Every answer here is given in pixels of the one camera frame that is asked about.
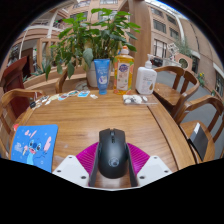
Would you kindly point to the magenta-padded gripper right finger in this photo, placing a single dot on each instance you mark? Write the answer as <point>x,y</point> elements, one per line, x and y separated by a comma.
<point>151,168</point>

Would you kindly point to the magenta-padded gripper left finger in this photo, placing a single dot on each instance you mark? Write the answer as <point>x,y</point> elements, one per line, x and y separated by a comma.
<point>71,168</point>

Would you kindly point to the black computer mouse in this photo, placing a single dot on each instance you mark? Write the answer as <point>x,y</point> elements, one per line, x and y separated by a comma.
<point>112,153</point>

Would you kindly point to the blue cartoon mouse pad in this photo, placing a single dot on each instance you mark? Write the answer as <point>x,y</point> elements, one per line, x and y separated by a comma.
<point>33,145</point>

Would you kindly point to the black and white box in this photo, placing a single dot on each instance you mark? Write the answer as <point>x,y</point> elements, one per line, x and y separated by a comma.
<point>199,141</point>

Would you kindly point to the clear packet of white items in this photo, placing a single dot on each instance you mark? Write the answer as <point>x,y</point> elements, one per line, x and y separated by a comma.
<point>133,99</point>

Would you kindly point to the black key fob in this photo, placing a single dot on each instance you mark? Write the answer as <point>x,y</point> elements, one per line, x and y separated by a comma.
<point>32,104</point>

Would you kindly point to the small white sticker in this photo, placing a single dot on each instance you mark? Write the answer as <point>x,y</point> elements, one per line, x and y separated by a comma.
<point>94,96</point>

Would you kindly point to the wooden armchair with empty seat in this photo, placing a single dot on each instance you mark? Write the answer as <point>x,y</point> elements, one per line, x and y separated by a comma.
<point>168,95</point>

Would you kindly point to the blue sticker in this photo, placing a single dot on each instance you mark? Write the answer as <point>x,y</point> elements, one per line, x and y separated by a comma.
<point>83,94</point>

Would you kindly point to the wooden armchair with black box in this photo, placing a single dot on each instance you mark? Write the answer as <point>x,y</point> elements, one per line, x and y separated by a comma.
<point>203,110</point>

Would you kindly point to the wooden armchair beside plant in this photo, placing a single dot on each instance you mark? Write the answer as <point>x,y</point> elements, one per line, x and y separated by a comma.
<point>61,81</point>

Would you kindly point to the white pump bottle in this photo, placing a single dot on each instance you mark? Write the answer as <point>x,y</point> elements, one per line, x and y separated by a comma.
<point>145,80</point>

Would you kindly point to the wooden armchair with red bag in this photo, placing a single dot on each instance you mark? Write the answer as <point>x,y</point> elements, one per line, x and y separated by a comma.
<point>8,100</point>

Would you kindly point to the blue squeeze tube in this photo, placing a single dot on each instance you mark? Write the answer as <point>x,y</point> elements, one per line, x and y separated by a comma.
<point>102,76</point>

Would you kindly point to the yellow dish soap bottle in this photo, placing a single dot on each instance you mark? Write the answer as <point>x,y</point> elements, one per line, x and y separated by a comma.
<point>123,73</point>

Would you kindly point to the black car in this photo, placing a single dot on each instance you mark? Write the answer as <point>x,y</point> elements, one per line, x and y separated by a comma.
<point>157,61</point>

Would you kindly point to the dark red wooden lectern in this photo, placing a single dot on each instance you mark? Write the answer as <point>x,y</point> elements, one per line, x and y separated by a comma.
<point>13,76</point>

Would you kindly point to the white outdoor sculpture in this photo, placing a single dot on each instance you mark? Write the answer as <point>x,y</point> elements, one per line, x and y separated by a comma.
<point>173,50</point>

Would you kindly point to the green plant in white pot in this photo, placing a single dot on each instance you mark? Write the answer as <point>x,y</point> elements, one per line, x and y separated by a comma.
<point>96,36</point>

